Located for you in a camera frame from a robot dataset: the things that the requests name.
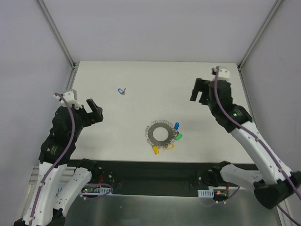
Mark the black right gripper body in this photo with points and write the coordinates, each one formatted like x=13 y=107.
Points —
x=203 y=88

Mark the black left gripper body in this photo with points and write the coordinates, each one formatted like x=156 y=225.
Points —
x=89 y=117

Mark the blue key tag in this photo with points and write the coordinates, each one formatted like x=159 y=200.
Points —
x=176 y=126

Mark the green key tag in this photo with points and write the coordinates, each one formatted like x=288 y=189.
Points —
x=178 y=137

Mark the large metal keyring with rings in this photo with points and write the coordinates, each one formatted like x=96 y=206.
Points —
x=160 y=133

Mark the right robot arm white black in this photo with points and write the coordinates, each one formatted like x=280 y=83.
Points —
x=273 y=181

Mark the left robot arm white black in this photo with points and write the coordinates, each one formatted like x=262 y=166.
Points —
x=49 y=207

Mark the blue tagged key on table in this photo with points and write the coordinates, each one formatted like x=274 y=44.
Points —
x=121 y=91

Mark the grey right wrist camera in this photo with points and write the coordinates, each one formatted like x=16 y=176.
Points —
x=221 y=73

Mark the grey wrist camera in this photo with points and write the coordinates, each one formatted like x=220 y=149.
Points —
x=68 y=98
x=221 y=73

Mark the right side frame rail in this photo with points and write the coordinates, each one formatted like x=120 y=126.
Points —
x=248 y=100

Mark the frame rail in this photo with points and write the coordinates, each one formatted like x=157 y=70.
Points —
x=60 y=143
x=248 y=100

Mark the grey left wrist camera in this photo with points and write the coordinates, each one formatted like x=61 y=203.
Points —
x=68 y=98

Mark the left side frame rail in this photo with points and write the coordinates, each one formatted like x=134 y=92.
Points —
x=60 y=143

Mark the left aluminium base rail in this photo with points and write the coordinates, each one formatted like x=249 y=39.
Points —
x=64 y=179

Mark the left white cable duct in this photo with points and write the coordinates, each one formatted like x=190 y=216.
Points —
x=95 y=190

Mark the white cable duct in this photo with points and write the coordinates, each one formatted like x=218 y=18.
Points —
x=95 y=190
x=206 y=193

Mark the left aluminium frame post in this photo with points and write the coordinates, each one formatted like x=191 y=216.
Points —
x=59 y=39

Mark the aluminium frame post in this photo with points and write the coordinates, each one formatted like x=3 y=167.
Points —
x=265 y=24
x=59 y=39

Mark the right aluminium frame post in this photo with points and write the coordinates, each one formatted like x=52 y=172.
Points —
x=265 y=24

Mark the right white cable duct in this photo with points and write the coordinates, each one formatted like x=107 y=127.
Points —
x=206 y=193

